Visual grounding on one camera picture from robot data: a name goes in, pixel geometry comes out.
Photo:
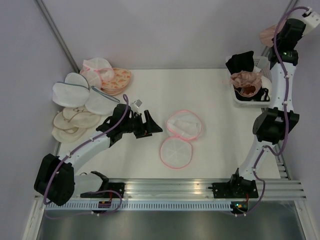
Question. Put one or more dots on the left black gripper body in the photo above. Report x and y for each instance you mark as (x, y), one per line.
(135, 125)

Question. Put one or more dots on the pink trimmed mesh laundry bag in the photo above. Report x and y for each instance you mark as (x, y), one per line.
(176, 151)

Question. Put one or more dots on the pale pink bra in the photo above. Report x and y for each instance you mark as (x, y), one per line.
(267, 35)

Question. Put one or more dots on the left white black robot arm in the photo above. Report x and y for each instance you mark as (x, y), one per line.
(56, 178)

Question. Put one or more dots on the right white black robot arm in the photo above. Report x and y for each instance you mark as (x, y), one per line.
(278, 119)

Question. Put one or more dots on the orange floral laundry bag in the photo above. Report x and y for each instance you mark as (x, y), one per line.
(119, 83)

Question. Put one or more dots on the pink mesh laundry bag stack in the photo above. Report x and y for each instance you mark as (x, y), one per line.
(97, 71)

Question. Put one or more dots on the white grey trimmed laundry bag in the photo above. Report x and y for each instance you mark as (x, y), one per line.
(73, 92)

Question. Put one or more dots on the pink bra in basket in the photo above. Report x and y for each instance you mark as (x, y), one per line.
(246, 84)

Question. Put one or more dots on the white bra in basket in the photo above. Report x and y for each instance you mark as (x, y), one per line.
(267, 84)

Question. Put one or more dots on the black garment in basket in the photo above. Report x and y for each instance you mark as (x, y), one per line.
(241, 62)

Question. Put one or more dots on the white plastic basket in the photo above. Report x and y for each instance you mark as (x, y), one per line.
(262, 90)

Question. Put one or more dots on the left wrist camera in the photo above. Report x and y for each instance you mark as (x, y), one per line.
(136, 105)

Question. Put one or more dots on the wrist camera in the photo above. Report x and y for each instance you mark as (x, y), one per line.
(311, 19)
(136, 105)

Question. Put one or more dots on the white slotted cable duct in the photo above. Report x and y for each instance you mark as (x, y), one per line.
(127, 205)

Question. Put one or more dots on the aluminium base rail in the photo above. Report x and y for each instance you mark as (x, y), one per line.
(198, 189)

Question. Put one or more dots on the left aluminium frame post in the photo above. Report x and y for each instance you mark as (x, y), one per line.
(56, 33)

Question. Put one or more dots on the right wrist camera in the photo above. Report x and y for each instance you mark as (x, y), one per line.
(311, 19)

